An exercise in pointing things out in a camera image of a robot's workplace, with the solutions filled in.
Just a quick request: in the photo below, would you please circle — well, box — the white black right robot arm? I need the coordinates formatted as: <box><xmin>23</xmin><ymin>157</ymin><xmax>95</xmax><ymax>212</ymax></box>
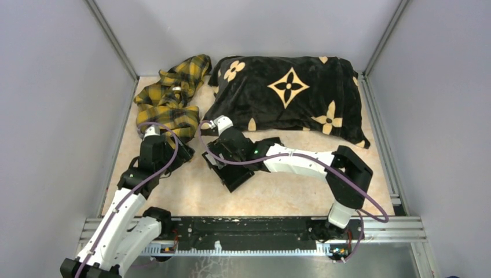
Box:
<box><xmin>202</xmin><ymin>127</ymin><xmax>373</xmax><ymax>239</ymax></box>

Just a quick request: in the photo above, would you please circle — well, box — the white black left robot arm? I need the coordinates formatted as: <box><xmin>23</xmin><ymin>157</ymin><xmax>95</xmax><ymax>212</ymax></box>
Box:
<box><xmin>60</xmin><ymin>135</ymin><xmax>194</xmax><ymax>277</ymax></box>

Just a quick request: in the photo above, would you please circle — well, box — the black plastic card tray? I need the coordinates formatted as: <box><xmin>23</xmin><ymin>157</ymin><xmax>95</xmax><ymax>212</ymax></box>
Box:
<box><xmin>202</xmin><ymin>152</ymin><xmax>254</xmax><ymax>193</ymax></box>

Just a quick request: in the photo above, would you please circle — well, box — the yellow plaid cloth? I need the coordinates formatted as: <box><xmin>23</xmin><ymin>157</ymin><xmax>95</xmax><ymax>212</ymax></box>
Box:
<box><xmin>134</xmin><ymin>54</ymin><xmax>212</xmax><ymax>143</ymax></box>

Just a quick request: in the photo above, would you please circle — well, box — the black floral pillow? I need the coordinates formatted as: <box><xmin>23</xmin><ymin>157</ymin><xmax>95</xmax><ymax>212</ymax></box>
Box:
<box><xmin>204</xmin><ymin>56</ymin><xmax>371</xmax><ymax>149</ymax></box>

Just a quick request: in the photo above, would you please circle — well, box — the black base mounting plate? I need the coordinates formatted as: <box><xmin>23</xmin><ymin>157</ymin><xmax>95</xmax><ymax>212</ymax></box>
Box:
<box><xmin>157</xmin><ymin>216</ymin><xmax>365</xmax><ymax>253</ymax></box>

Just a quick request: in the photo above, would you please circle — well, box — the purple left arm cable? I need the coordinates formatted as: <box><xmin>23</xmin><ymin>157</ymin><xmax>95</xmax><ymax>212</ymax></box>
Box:
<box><xmin>72</xmin><ymin>122</ymin><xmax>180</xmax><ymax>278</ymax></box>

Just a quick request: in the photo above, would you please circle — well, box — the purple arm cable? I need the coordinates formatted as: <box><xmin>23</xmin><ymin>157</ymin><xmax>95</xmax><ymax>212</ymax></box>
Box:
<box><xmin>72</xmin><ymin>122</ymin><xmax>180</xmax><ymax>278</ymax></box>
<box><xmin>197</xmin><ymin>120</ymin><xmax>390</xmax><ymax>264</ymax></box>

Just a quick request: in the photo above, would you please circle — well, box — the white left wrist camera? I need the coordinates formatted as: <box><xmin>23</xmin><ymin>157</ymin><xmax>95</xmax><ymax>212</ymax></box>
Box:
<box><xmin>144</xmin><ymin>125</ymin><xmax>160</xmax><ymax>138</ymax></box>

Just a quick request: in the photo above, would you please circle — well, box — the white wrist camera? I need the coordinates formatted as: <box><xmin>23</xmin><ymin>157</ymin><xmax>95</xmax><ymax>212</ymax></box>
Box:
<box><xmin>209</xmin><ymin>115</ymin><xmax>233</xmax><ymax>136</ymax></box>
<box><xmin>144</xmin><ymin>125</ymin><xmax>160</xmax><ymax>138</ymax></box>

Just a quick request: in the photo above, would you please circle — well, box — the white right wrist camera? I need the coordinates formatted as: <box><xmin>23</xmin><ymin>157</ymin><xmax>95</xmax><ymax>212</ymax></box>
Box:
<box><xmin>209</xmin><ymin>115</ymin><xmax>233</xmax><ymax>136</ymax></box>

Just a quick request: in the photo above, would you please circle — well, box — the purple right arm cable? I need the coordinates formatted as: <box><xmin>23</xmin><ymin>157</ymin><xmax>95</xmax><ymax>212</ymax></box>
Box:
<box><xmin>197</xmin><ymin>120</ymin><xmax>390</xmax><ymax>264</ymax></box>

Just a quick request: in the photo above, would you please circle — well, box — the aluminium front frame rail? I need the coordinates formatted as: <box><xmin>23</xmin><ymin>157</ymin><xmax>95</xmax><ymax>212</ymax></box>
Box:
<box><xmin>78</xmin><ymin>215</ymin><xmax>427</xmax><ymax>257</ymax></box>

